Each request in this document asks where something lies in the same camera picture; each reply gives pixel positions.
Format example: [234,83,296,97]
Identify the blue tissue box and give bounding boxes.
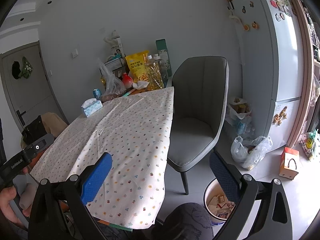
[81,98,103,117]

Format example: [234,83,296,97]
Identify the red peach-shaped jar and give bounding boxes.
[121,73,133,89]

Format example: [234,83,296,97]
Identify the grey upholstered chair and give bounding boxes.
[168,56,229,194]

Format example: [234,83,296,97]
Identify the grey entrance door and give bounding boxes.
[1,42,67,131]

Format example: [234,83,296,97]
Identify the person's left hand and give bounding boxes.
[0,186,33,227]

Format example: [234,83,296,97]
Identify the white round trash bin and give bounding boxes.
[203,178,235,226]

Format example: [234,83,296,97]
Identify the cooking oil bottle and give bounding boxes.
[145,55,164,90]

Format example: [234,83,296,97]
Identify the yellow snack bag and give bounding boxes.
[125,50,149,83]

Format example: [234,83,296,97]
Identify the white refrigerator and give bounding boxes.
[232,0,303,150]

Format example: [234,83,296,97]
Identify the person's patterned dark knee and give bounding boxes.
[152,203,214,239]

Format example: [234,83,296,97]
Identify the blue drink can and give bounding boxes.
[93,89,101,100]

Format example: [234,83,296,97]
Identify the green tall box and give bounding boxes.
[156,39,172,77]

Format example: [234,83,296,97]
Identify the clear plastic trash bag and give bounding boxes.
[231,136,273,170]

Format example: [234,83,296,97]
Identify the smiley face plastic bag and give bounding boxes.
[299,129,320,161]

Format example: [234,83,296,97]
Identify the white bag of bottles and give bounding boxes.
[224,97,255,141]

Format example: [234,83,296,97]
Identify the orange paper gift box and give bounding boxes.
[279,147,300,180]

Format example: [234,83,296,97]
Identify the dotted white tablecloth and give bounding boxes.
[31,87,174,229]

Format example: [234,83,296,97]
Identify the clear bag of nuts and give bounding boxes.
[98,59,126,103]

